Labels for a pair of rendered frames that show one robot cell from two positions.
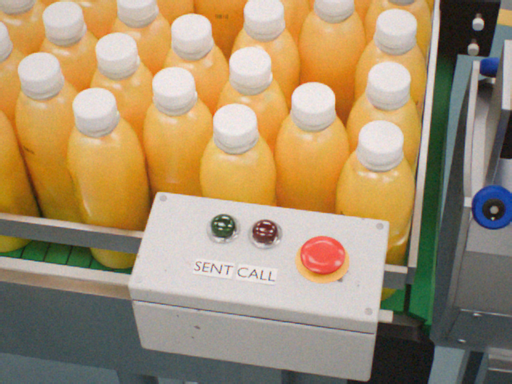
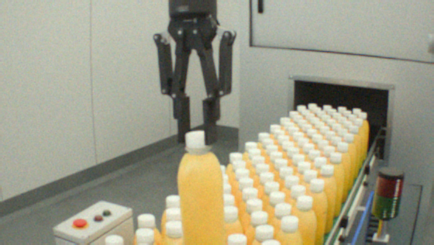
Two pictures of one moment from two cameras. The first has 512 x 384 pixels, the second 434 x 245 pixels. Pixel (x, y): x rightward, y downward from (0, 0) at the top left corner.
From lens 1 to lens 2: 1.35 m
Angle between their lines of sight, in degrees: 87
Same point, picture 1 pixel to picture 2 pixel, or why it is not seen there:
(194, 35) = not seen: hidden behind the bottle
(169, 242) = (110, 207)
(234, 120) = (145, 217)
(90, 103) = (173, 198)
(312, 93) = (146, 232)
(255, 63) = (171, 225)
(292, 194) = not seen: outside the picture
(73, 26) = not seen: hidden behind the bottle
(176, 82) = (173, 211)
